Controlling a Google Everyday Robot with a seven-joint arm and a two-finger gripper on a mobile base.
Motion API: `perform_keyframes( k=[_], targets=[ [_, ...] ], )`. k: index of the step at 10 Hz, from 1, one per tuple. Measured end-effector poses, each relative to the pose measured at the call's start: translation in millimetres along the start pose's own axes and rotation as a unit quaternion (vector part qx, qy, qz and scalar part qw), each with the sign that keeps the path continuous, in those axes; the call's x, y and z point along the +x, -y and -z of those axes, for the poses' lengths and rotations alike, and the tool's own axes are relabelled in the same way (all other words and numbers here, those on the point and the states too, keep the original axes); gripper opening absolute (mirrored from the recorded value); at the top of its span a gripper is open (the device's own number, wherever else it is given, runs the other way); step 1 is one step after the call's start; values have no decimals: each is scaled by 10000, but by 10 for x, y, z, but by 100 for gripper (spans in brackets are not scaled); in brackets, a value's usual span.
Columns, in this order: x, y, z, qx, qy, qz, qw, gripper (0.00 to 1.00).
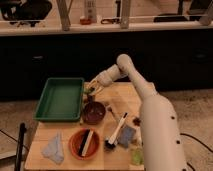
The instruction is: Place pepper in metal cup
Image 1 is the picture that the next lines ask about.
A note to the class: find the blue sponge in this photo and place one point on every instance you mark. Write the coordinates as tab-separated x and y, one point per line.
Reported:
126	135

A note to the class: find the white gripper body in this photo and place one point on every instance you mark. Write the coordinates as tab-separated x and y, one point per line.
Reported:
104	79

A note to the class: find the orange plate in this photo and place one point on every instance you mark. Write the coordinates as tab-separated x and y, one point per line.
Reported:
76	140

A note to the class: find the green translucent object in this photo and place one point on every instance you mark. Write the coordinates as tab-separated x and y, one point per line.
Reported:
136	156

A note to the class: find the dark red bowl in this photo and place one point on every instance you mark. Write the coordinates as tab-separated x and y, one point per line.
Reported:
93	113

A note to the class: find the green plastic tray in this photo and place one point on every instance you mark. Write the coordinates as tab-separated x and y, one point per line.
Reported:
61	100

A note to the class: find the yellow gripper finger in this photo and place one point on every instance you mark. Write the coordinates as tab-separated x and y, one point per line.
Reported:
98	89
93	82

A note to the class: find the black pole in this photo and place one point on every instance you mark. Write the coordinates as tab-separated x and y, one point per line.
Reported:
20	145

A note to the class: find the small dark red object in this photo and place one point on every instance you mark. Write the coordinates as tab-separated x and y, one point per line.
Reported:
136	121

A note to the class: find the black office chair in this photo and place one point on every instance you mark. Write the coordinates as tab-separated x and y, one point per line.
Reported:
30	12

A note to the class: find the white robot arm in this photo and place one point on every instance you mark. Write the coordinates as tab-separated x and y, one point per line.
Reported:
162	147

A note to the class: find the light blue cloth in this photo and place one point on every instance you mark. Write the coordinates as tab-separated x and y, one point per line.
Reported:
54	150

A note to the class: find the black and white block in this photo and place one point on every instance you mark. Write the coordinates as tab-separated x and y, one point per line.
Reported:
85	143

